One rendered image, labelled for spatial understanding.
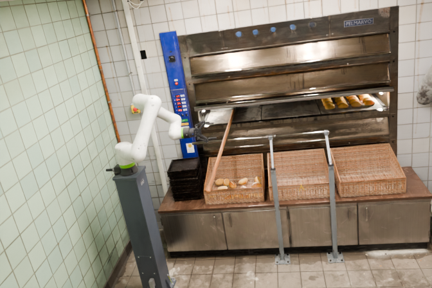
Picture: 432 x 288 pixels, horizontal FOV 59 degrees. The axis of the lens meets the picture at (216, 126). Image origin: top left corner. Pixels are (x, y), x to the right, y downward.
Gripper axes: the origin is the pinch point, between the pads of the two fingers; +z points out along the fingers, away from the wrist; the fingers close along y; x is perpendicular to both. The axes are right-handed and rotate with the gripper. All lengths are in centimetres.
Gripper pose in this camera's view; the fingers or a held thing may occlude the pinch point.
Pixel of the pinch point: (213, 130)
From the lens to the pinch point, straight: 326.3
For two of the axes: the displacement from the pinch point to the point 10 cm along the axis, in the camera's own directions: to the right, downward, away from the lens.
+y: 1.5, 9.3, 3.4
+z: 9.8, -0.9, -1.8
